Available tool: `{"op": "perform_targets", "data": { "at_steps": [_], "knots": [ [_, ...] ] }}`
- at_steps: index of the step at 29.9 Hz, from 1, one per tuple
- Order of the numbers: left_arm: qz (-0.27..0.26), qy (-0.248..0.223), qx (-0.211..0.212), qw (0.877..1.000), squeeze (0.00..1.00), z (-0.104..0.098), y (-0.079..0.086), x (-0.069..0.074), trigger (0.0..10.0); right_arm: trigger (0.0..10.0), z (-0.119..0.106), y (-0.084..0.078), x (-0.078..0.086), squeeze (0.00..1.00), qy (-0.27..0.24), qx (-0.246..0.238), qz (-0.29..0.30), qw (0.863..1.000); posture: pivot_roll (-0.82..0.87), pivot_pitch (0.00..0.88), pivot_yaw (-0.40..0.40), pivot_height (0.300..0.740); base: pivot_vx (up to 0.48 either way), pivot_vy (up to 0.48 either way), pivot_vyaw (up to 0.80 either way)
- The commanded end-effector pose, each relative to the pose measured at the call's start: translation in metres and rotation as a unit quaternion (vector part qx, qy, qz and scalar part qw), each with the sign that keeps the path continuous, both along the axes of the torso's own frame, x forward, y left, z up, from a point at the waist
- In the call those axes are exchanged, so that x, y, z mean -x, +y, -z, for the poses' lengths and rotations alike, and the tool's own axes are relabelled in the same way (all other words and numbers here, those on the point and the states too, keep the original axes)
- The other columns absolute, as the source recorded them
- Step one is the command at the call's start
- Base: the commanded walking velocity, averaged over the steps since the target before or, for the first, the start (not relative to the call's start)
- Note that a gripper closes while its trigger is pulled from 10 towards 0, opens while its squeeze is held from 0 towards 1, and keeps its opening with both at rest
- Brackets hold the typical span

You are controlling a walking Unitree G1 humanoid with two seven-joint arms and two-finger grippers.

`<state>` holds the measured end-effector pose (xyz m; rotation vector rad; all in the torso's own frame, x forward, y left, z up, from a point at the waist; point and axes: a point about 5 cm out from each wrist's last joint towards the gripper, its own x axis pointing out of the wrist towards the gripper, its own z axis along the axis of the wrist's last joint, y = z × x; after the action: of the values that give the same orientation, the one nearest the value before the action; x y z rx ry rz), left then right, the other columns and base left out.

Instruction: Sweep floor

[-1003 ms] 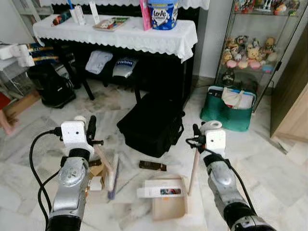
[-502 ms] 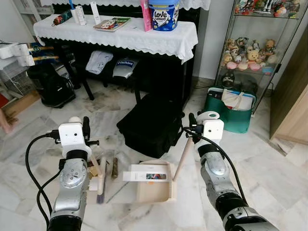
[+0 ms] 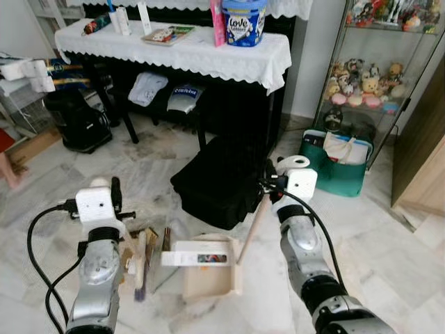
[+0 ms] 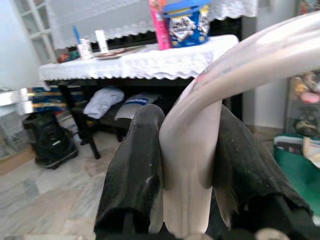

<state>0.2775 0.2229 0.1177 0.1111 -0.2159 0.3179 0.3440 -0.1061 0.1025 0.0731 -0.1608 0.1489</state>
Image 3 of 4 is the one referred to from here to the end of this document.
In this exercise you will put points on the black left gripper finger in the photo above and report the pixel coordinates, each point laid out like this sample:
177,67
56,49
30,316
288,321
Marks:
117,195

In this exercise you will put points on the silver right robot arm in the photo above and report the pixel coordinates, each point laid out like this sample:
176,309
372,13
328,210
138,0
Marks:
306,250

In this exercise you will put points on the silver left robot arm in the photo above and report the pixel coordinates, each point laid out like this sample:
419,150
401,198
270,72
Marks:
97,278

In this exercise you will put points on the brown gold cardboard scraps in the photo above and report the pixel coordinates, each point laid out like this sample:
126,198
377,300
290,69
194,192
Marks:
131,261

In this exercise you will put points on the black soft suitcase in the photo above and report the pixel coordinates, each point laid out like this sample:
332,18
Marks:
222,181

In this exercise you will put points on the green tote bag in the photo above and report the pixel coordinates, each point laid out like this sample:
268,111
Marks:
337,181

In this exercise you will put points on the white cloth bag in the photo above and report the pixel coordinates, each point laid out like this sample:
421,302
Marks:
346,149

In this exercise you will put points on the black backpack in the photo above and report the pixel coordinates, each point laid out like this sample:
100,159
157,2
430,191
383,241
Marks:
76,122

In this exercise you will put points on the black upright piano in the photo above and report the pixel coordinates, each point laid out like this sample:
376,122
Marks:
243,104

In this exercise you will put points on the flat brown wooden board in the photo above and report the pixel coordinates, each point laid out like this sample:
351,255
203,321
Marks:
31,146

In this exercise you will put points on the plain grey folded cloth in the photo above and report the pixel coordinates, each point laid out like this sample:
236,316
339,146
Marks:
148,88

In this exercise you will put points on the light wooden cabinet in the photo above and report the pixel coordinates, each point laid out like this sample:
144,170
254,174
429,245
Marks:
417,153

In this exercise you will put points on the grey cloth with blue label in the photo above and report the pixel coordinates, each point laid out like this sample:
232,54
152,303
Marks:
185,97

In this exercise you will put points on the blue and gold box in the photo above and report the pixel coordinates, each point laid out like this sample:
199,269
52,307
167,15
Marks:
69,75

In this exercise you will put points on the yellow plush toy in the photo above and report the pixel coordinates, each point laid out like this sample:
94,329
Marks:
369,85

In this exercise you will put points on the white lace cloth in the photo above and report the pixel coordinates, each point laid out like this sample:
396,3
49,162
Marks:
208,59

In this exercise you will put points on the white paper roll pack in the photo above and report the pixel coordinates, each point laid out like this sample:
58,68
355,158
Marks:
24,73

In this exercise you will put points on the blue white round tub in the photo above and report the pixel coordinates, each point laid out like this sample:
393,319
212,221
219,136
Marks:
243,24

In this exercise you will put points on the brown plush toy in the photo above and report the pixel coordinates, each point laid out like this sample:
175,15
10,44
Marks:
395,73

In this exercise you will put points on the glass display cabinet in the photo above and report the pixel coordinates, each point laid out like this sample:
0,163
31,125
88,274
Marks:
417,69

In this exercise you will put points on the flat tray with colourful items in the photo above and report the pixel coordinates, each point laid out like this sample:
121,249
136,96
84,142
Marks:
169,35

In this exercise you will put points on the pink upright box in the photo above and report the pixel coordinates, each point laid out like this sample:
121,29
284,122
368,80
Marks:
217,24

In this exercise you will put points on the dark lying cylinder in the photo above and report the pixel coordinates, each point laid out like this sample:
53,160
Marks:
97,24

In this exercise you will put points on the white upright card box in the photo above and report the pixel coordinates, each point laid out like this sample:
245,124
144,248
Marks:
144,19
120,21

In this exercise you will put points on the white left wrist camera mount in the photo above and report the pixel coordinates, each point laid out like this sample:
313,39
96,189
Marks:
94,203

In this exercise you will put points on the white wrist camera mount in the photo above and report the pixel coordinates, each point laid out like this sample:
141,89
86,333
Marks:
94,203
302,185

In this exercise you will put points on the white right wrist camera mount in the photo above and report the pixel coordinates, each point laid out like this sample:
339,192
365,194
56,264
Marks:
302,185

